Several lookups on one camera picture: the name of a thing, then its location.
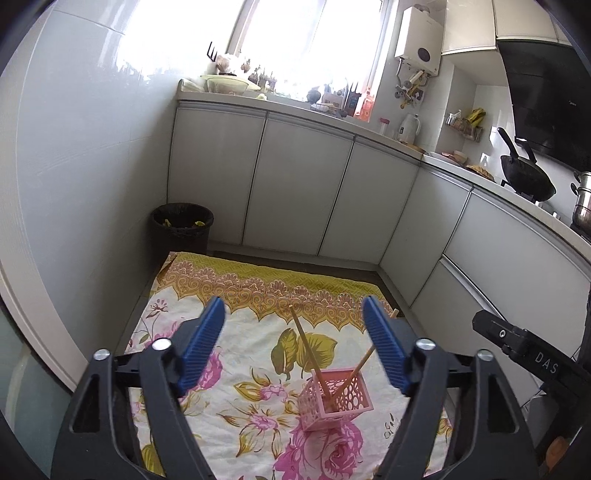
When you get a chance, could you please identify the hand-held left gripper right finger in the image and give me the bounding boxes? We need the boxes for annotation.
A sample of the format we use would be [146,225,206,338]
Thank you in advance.
[362,296,541,480]

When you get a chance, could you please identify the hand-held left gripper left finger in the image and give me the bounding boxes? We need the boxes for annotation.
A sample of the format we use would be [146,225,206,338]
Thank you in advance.
[51,296,227,480]

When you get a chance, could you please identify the pink plastic utensil basket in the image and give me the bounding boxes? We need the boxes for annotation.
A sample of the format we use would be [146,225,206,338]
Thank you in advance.
[298,367,375,432]

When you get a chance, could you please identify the floral printed cloth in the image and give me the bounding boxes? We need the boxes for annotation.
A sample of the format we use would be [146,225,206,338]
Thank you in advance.
[113,251,455,480]

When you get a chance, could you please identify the dark floor mat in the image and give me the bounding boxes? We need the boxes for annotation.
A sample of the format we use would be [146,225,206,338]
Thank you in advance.
[208,250,386,280]

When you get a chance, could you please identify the black trash bin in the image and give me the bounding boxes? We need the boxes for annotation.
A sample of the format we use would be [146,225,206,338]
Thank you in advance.
[150,202,215,256]

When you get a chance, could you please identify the steel pot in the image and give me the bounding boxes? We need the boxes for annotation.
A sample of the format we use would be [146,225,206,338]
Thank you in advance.
[570,171,591,228]

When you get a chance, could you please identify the black wok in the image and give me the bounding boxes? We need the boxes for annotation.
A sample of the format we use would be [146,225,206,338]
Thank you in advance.
[497,127,557,204]

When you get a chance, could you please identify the white kitchen cabinets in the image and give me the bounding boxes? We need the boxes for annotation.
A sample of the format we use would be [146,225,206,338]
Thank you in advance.
[168,99,591,344]

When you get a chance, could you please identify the plate of flatbread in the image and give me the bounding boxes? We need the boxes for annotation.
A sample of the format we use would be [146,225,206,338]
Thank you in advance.
[464,164,496,182]

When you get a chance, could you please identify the white countertop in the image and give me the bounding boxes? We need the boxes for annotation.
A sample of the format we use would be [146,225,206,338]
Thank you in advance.
[178,78,591,261]

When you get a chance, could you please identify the white kettle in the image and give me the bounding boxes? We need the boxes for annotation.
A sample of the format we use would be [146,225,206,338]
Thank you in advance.
[397,114,422,145]

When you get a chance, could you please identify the orange packet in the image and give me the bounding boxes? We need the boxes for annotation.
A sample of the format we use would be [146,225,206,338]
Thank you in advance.
[355,88,374,122]

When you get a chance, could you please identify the black range hood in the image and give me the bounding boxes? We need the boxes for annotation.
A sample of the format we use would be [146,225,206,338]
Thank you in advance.
[496,39,591,171]

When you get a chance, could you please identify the dark knife block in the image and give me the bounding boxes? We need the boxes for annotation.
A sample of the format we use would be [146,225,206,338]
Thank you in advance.
[344,80,361,116]

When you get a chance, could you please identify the water heater pipes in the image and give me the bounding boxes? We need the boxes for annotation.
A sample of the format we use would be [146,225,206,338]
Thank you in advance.
[394,60,433,110]

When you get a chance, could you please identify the glass bowl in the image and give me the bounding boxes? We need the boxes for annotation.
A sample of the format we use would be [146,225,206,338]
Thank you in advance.
[201,74,262,97]

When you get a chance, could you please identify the white water heater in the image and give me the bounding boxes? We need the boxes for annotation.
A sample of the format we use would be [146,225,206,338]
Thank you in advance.
[394,4,445,78]

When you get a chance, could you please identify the window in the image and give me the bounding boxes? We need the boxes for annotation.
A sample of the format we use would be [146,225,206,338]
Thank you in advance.
[226,0,386,97]

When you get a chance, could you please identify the white upper cabinet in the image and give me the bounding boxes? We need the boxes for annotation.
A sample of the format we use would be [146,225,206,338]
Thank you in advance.
[441,0,573,57]

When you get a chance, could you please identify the wall spice rack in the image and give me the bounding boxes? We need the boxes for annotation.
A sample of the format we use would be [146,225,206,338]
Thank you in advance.
[445,108,484,142]

